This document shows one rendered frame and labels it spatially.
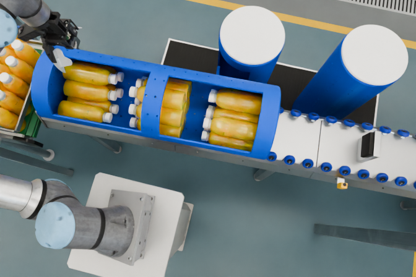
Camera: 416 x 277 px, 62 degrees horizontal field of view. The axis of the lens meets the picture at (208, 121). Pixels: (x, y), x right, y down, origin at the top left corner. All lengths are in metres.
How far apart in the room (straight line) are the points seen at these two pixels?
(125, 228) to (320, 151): 0.86
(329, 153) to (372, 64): 0.41
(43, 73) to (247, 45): 0.80
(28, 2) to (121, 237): 0.67
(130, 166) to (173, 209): 1.26
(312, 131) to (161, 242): 0.78
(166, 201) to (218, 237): 1.18
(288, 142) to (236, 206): 0.97
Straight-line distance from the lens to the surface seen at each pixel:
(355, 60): 1.59
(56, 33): 1.10
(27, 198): 1.11
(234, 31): 1.53
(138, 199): 1.09
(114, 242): 1.07
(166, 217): 1.22
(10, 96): 1.58
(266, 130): 1.20
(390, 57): 1.66
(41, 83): 1.35
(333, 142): 1.56
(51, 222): 1.02
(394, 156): 1.65
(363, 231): 1.78
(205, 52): 2.47
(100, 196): 1.27
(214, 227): 2.37
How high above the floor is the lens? 2.36
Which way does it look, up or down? 75 degrees down
